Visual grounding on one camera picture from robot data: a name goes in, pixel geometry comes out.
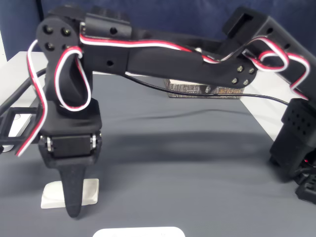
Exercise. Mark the bark-patterned cardboard box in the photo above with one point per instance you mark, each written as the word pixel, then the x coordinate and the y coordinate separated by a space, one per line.
pixel 187 90

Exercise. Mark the dark grey table mat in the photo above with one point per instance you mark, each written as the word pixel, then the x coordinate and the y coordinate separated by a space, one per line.
pixel 172 160

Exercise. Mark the dark blue curtain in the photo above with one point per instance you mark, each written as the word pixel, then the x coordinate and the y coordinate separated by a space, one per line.
pixel 172 17

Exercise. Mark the dark blue partition panel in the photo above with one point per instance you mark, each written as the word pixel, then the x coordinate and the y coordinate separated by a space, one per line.
pixel 17 19

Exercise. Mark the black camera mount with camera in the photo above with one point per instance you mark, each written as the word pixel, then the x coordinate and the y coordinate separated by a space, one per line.
pixel 12 141

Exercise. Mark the white power strip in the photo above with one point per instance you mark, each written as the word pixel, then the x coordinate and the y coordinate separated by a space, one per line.
pixel 21 126

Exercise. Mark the white rounded flat device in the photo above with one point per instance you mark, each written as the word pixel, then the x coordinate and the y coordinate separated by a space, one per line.
pixel 138 232

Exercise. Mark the white block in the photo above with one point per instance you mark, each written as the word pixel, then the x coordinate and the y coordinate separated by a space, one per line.
pixel 51 195

